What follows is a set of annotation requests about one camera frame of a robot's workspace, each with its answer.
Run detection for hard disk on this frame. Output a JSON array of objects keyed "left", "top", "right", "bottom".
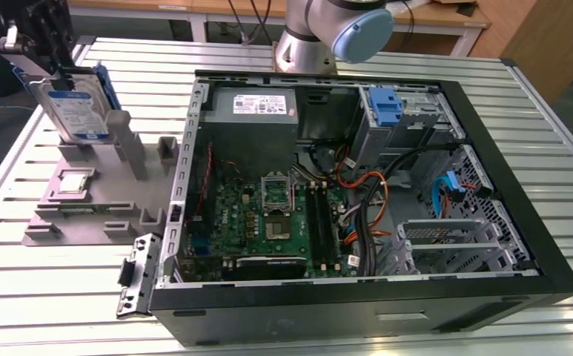
[{"left": 17, "top": 62, "right": 121, "bottom": 145}]

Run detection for blue disk wire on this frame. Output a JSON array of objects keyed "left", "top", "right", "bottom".
[{"left": 434, "top": 172, "right": 464, "bottom": 224}]

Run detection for orange disk power wire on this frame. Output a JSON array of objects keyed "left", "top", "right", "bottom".
[{"left": 446, "top": 181, "right": 495, "bottom": 204}]

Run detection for metal disk bay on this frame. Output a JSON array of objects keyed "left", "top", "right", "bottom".
[{"left": 394, "top": 218, "right": 527, "bottom": 277}]

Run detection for silver CPU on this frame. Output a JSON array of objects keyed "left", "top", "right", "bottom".
[{"left": 52, "top": 170, "right": 92, "bottom": 194}]

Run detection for grey parts rack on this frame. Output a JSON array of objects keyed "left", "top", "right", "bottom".
[{"left": 21, "top": 109, "right": 188, "bottom": 248}]

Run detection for green RAM stick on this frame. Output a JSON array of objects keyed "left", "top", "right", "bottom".
[{"left": 57, "top": 205, "right": 113, "bottom": 216}]

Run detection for grey power supply unit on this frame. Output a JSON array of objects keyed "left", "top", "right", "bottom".
[{"left": 199, "top": 87, "right": 300, "bottom": 182}]

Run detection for green motherboard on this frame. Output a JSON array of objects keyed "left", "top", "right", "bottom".
[{"left": 181, "top": 177, "right": 360, "bottom": 279}]

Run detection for metal socket cover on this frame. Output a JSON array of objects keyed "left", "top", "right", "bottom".
[{"left": 259, "top": 174, "right": 296, "bottom": 216}]

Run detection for grey hinged slot retainer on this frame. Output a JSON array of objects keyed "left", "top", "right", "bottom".
[{"left": 116, "top": 233, "right": 163, "bottom": 320}]

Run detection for CPU socket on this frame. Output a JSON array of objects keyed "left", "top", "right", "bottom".
[{"left": 264, "top": 214, "right": 295, "bottom": 242}]

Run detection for blue drive bay latch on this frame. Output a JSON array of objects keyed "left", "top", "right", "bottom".
[{"left": 368, "top": 87, "right": 404, "bottom": 128}]

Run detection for tall metal drive cage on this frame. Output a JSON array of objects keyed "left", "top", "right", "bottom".
[{"left": 352, "top": 85, "right": 467, "bottom": 172}]

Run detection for black RAM slot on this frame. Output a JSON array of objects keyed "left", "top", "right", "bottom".
[
  {"left": 317, "top": 181, "right": 341, "bottom": 271},
  {"left": 304, "top": 181, "right": 327, "bottom": 271}
]

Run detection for black graphics card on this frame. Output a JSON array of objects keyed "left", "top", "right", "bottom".
[{"left": 220, "top": 254, "right": 309, "bottom": 281}]

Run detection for black PC case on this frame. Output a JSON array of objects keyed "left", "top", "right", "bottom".
[{"left": 147, "top": 68, "right": 573, "bottom": 348}]

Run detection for brown wooden cabinet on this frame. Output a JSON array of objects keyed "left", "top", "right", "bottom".
[{"left": 466, "top": 0, "right": 573, "bottom": 107}]

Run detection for wooden desk white frame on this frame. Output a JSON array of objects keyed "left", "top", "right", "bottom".
[{"left": 66, "top": 0, "right": 494, "bottom": 59}]

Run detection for pale blue floor cable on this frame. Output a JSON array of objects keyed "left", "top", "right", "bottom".
[{"left": 0, "top": 105, "right": 37, "bottom": 116}]

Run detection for red black twisted wire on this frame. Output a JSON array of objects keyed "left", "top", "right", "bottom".
[{"left": 191, "top": 143, "right": 213, "bottom": 223}]

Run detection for yellow power wires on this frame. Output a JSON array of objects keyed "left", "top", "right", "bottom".
[{"left": 288, "top": 161, "right": 329, "bottom": 182}]

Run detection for orange wire bundle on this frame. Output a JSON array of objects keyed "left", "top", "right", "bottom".
[{"left": 337, "top": 172, "right": 391, "bottom": 245}]

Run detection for black cable bundle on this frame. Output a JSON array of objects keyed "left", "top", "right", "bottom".
[{"left": 356, "top": 142, "right": 467, "bottom": 277}]

